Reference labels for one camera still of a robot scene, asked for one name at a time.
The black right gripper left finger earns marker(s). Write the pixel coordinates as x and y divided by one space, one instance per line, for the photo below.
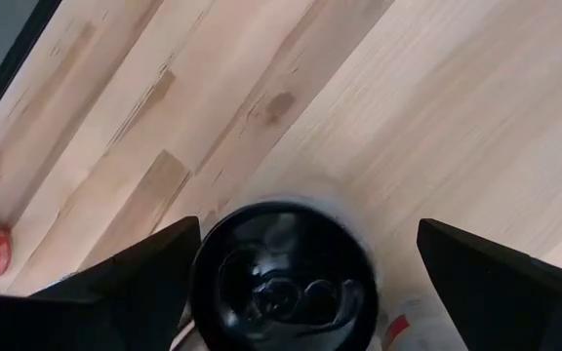
91 317

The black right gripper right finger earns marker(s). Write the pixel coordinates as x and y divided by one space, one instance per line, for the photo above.
505 302

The white Celsius can black lid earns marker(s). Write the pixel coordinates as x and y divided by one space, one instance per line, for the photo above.
281 283

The black aluminium table frame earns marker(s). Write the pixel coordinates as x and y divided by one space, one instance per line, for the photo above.
12 63

